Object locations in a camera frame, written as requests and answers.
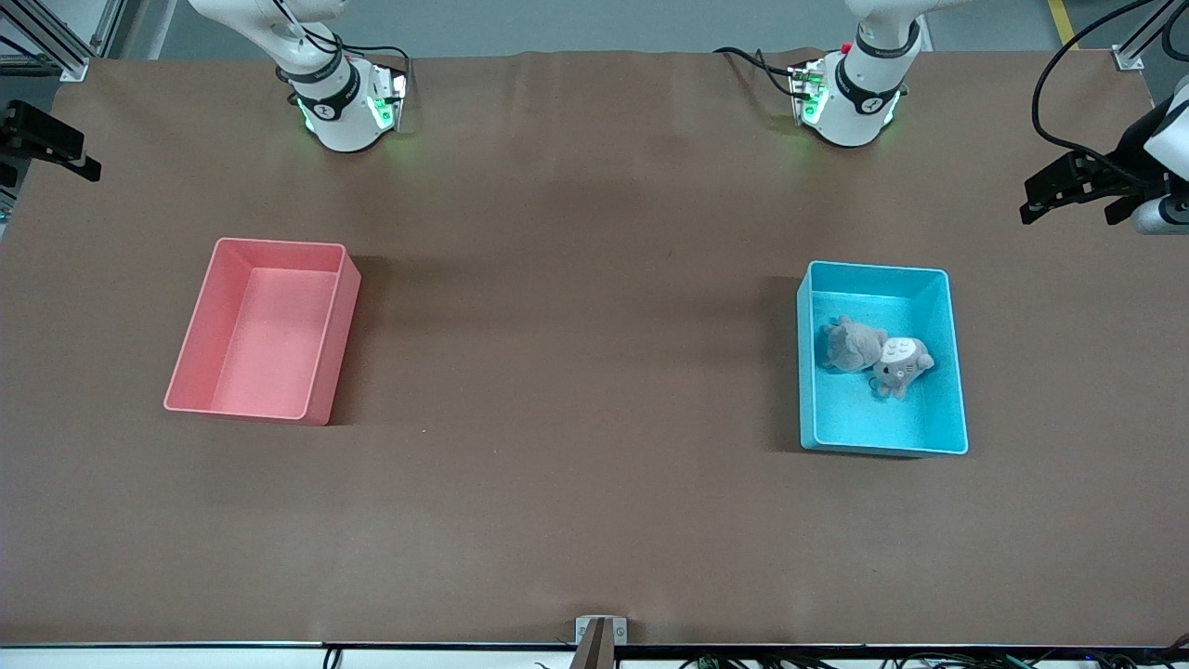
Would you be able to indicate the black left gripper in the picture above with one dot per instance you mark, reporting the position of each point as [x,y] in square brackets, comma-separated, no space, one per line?
[1130,147]

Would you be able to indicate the grey plush toy white belly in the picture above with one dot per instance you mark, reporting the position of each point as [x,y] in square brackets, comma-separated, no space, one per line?
[901,358]

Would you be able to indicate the plain grey plush toy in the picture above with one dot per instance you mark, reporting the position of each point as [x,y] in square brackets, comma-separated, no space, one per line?
[847,346]

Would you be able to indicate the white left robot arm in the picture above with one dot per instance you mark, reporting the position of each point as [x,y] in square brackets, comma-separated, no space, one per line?
[859,121]

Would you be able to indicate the pink plastic box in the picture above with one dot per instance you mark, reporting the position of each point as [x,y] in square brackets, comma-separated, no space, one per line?
[269,372]

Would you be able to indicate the blue plastic box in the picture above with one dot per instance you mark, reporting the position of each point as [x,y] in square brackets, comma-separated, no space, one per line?
[864,423]

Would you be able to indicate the brown table cover sheet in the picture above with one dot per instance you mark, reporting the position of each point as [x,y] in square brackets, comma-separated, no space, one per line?
[594,511]

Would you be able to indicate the aluminium frame profile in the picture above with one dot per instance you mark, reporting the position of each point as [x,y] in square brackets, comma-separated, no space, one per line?
[74,67]
[1129,59]

